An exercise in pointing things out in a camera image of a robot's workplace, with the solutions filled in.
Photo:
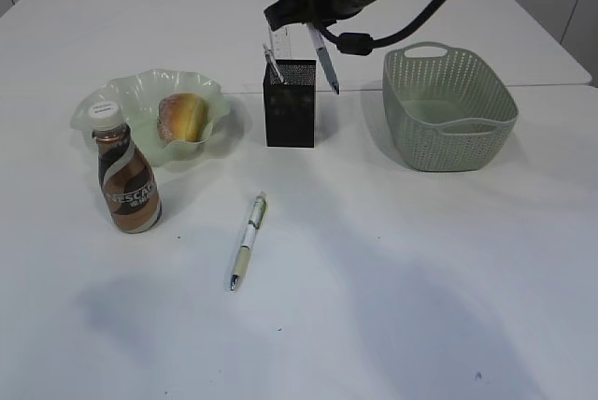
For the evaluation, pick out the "blue clear pen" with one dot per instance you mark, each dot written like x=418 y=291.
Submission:
x=324 y=57

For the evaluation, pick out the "clear plastic ruler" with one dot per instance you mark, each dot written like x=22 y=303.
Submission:
x=280 y=41

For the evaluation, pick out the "white pen grey grip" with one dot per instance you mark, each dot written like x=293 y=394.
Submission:
x=271 y=60

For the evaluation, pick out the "sugared bread roll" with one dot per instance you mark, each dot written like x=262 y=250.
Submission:
x=181 y=117

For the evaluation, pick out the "Nescafe coffee bottle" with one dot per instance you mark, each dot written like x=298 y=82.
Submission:
x=125 y=177

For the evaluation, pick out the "black mesh pen holder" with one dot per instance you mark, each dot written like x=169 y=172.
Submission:
x=289 y=106

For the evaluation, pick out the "green plastic woven basket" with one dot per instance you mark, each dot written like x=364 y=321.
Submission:
x=445 y=113

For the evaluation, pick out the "green wavy glass plate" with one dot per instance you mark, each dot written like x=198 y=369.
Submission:
x=140 y=95

